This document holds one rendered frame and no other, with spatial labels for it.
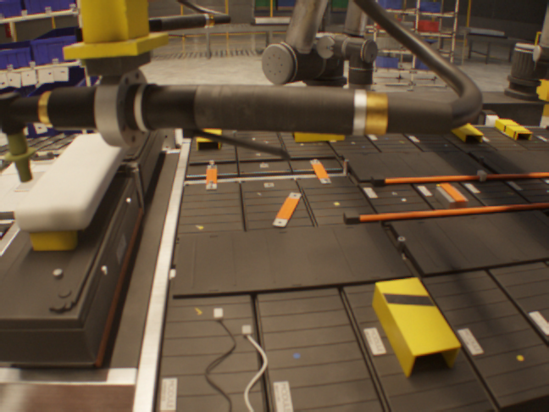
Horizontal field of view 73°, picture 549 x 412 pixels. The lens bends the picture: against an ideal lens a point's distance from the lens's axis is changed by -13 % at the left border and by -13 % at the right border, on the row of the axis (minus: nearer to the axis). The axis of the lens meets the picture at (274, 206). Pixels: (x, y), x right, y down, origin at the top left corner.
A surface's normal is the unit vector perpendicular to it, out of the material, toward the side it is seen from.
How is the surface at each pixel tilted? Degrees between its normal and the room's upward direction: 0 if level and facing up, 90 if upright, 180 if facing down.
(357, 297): 0
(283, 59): 87
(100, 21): 90
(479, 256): 0
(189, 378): 0
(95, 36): 90
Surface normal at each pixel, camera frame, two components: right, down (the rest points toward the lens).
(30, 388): 0.12, 0.47
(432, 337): 0.00, -0.88
